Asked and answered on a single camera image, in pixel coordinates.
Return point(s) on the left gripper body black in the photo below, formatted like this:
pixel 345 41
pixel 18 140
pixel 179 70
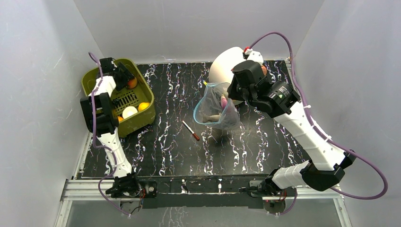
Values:
pixel 124 77

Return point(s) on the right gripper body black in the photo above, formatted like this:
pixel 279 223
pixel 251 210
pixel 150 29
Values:
pixel 239 91

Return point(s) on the purple toy eggplant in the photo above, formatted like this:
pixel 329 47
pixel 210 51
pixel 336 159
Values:
pixel 223 102

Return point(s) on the olive green plastic basket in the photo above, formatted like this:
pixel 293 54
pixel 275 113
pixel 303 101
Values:
pixel 127 97

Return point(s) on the clear zip top bag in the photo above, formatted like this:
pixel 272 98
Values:
pixel 210 105

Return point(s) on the yellow toy lemon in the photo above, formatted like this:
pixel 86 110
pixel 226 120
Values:
pixel 142 106

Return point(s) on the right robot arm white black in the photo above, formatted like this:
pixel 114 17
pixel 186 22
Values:
pixel 282 103

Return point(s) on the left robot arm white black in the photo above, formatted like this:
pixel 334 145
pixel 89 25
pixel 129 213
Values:
pixel 102 121

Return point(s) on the white round toy food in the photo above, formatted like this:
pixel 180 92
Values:
pixel 129 111

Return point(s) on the white orange cylindrical appliance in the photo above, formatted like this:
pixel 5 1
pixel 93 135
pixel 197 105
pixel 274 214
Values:
pixel 231 61

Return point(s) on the red white marker pen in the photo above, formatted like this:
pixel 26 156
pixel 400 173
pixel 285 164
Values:
pixel 190 130

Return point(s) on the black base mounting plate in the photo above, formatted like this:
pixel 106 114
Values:
pixel 210 191

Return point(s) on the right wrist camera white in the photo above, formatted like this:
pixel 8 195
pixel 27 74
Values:
pixel 250 54

